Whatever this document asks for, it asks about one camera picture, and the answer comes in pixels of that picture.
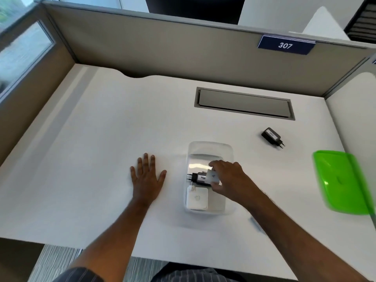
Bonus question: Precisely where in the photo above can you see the green lid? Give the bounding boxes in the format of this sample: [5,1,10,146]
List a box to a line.
[312,150,375,215]

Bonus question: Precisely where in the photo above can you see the person's right hand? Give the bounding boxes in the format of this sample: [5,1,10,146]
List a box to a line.
[208,160,269,213]

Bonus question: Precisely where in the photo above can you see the white charger round pins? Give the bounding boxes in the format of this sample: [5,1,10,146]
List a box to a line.
[249,216,266,234]

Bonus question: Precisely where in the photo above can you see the compact black charger white label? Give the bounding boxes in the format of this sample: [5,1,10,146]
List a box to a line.
[261,127,286,149]

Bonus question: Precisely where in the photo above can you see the person's left hand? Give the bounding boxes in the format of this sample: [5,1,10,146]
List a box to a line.
[130,153,167,208]

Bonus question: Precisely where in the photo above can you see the small white plug adapter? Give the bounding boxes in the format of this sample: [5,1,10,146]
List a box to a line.
[204,168,221,186]

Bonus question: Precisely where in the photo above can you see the black mesh office chair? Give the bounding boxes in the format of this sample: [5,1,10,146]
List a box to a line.
[343,0,376,43]

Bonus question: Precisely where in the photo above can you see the beige desk partition panel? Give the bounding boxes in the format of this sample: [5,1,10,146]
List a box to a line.
[38,0,376,99]

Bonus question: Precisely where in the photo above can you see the beige partition with glass window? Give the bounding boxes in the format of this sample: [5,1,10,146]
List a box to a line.
[0,0,78,282]

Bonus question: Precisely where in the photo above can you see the grey desk cable hatch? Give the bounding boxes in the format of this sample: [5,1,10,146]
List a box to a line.
[193,87,295,121]

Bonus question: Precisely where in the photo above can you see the long black charger white label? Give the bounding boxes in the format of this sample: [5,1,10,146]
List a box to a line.
[185,172,208,186]

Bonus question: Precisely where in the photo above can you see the person's left forearm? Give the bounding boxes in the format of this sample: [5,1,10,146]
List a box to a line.
[69,199,152,273]

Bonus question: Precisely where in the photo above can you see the person's right forearm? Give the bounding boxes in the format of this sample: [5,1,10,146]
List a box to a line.
[251,196,371,282]

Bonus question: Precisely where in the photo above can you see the clear plastic container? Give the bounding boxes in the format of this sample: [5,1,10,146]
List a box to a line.
[184,141,234,216]

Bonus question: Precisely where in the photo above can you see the white desk side divider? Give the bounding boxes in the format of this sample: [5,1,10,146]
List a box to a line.
[324,72,376,230]
[289,5,352,42]

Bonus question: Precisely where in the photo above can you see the blue desk number sign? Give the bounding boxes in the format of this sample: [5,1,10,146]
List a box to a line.
[257,34,316,56]

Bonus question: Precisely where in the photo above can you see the large square white charger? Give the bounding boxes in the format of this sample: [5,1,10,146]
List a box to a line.
[186,184,209,210]

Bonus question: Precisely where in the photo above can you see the black monitor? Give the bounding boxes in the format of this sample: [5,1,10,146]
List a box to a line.
[144,0,246,25]

